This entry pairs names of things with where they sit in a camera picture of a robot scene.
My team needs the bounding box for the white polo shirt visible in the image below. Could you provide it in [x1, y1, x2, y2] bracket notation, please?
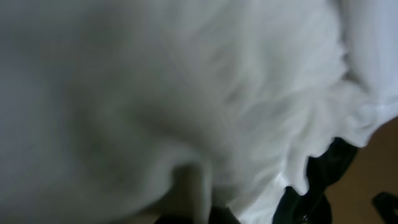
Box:
[1, 0, 397, 223]

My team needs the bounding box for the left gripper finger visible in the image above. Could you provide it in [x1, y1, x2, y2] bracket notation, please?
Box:
[372, 192, 398, 224]

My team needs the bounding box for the black shirt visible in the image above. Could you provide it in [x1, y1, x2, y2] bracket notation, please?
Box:
[157, 138, 358, 223]

